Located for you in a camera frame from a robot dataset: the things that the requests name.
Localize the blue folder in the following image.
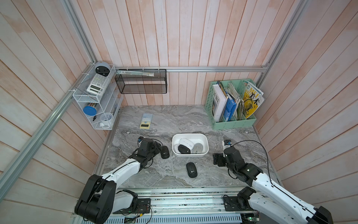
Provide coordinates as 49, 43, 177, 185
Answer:
223, 94, 237, 122

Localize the green plastic file crate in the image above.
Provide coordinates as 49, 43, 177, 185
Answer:
204, 79, 256, 130

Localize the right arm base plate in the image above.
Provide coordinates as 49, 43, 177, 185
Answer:
222, 195, 255, 211

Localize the round grey black speaker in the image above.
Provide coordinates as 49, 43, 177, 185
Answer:
95, 62, 111, 77

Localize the grey white mouse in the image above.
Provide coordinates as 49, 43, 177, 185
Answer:
192, 143, 203, 154

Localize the white plastic storage box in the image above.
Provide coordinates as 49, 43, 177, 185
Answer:
172, 133, 209, 157

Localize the black mouse with logo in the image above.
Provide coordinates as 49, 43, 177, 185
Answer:
186, 162, 198, 178

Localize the yellow blue calculator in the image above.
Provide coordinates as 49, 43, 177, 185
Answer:
139, 113, 153, 129

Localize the white cup on shelf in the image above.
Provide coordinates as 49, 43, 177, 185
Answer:
99, 113, 113, 128

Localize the white wire wall shelf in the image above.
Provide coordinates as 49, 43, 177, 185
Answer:
73, 62, 123, 130

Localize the black mesh wall basket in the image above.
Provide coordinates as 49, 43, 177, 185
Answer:
115, 69, 168, 94

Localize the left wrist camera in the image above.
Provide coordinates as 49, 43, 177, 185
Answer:
138, 136, 144, 144

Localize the black ribbed mouse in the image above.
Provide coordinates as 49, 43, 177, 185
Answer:
160, 146, 170, 159

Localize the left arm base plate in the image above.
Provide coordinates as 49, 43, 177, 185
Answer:
113, 198, 151, 215

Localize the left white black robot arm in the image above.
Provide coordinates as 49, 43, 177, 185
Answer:
74, 136, 168, 224

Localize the white computer mouse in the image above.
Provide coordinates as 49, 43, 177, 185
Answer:
179, 138, 194, 150

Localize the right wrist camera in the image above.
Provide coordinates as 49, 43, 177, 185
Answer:
222, 140, 232, 150

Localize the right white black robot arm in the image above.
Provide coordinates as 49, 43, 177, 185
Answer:
213, 146, 333, 224

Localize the yellow art magazine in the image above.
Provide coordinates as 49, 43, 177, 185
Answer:
243, 80, 265, 119

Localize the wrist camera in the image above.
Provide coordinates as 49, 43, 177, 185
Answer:
138, 136, 144, 144
222, 140, 232, 150

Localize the white grey desk calculator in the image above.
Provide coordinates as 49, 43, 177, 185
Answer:
86, 74, 110, 96

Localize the blue lid container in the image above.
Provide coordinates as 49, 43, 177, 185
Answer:
83, 103, 98, 116

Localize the aluminium rail base frame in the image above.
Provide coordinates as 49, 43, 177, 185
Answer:
106, 187, 264, 224

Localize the thick white book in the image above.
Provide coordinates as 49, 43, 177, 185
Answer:
212, 84, 227, 122

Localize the flat packet on basket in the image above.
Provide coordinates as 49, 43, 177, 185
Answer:
117, 70, 154, 77

